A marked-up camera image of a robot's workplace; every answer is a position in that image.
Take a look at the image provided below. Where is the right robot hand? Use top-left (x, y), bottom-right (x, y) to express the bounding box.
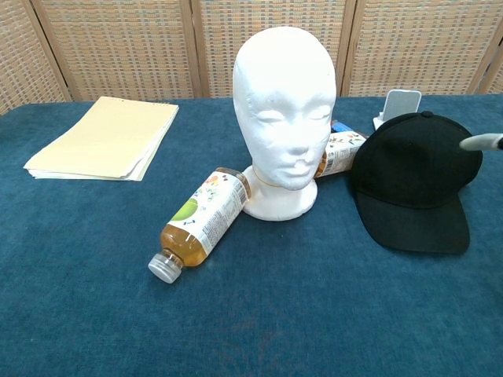
top-left (459, 132), bottom-right (503, 152)

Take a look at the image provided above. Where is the black baseball cap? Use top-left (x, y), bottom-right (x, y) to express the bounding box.
top-left (348, 111), bottom-right (484, 255)

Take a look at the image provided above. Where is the white foam mannequin head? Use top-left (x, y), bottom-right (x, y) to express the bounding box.
top-left (232, 26), bottom-right (338, 223)

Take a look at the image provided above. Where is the juice bottle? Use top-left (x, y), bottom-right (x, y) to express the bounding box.
top-left (148, 167), bottom-right (252, 284)

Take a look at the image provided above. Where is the white phone stand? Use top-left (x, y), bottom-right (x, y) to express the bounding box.
top-left (371, 89), bottom-right (424, 130)

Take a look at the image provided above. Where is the tea bottle with paper label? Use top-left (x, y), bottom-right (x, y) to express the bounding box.
top-left (314, 131), bottom-right (369, 180)

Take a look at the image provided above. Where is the blue tablecloth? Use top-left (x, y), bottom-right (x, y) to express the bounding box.
top-left (0, 93), bottom-right (503, 377)

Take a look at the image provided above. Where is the woven folding screen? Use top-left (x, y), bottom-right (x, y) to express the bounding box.
top-left (0, 0), bottom-right (503, 115)

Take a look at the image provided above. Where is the stack of yellow paper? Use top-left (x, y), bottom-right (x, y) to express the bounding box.
top-left (23, 96), bottom-right (180, 182)

